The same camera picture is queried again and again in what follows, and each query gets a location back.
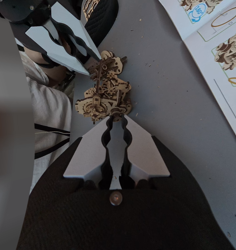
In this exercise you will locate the white instruction booklet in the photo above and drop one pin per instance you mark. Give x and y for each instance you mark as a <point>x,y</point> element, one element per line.
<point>217,68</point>

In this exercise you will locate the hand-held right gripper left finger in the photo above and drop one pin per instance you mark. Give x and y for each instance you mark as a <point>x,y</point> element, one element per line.
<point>84,156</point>

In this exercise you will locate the person's left forearm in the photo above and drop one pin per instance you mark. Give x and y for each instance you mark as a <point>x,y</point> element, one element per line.
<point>57,76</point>

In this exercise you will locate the grey desk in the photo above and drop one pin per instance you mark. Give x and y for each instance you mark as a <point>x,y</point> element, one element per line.
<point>168,97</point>

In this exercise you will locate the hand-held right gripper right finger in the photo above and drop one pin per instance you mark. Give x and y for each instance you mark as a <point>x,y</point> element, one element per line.
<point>147,156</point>

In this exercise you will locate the wooden mechanical puzzle model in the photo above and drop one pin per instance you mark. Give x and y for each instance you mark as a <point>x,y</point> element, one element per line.
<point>102,105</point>

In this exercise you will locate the person's white shirt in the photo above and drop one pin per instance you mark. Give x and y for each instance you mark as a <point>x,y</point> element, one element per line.
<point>51,101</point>

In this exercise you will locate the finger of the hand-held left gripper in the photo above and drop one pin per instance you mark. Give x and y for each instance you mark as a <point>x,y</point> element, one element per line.
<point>67,13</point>
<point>45,43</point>

